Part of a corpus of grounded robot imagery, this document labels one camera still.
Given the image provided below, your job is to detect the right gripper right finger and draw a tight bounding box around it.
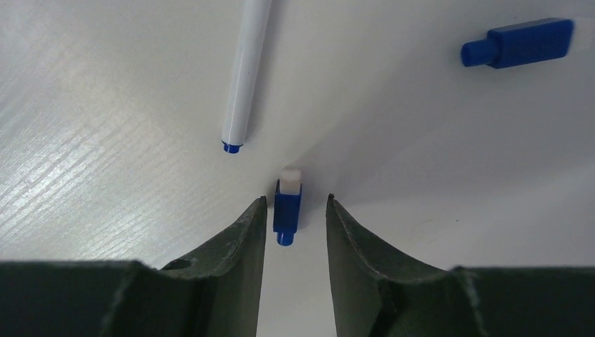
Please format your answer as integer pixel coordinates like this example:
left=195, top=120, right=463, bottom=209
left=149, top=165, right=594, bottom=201
left=326, top=195, right=594, bottom=336

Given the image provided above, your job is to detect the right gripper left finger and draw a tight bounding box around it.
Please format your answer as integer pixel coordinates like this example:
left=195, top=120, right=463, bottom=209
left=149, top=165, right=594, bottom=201
left=1, top=197, right=267, bottom=336

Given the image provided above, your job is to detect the blue pen cap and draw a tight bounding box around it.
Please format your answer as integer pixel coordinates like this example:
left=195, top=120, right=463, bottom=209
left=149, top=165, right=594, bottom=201
left=460, top=18, right=594, bottom=69
left=273, top=168, right=302, bottom=246

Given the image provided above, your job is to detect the white pen blue end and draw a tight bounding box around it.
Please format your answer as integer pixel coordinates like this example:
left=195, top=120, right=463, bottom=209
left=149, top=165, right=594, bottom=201
left=221, top=0, right=272, bottom=154

